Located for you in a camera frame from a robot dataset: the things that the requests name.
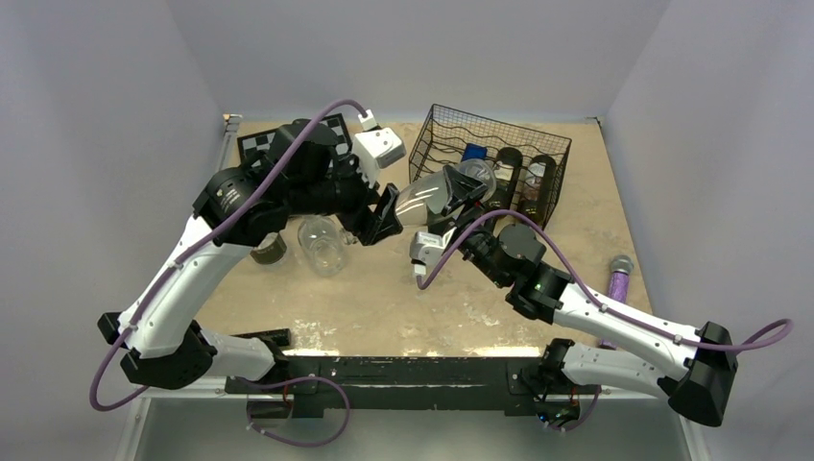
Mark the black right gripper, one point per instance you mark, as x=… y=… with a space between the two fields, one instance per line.
x=461 y=190

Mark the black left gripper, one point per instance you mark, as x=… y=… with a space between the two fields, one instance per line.
x=383 y=220

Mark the blue rectangular glass bottle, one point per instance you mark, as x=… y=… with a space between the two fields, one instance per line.
x=474 y=151

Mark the clear glass bottle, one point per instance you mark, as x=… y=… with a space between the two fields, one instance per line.
x=427 y=195

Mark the dark green wine bottle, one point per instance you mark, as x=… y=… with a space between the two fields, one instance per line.
x=506 y=168

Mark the black wire wine rack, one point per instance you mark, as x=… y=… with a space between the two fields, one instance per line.
x=446 y=131

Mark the clear round flask bottle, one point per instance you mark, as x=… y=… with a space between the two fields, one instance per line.
x=270 y=251

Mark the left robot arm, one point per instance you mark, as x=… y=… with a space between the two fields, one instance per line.
x=299 y=169

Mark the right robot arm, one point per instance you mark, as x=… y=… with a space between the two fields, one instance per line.
x=693 y=368

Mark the round clear bottle silver cap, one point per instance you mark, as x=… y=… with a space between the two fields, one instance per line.
x=324 y=244

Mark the black white chessboard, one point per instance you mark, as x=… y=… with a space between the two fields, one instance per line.
x=251 y=147

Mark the purple glitter microphone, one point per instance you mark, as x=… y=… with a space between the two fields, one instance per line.
x=621 y=267

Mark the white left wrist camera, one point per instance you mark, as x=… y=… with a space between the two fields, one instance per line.
x=377 y=148

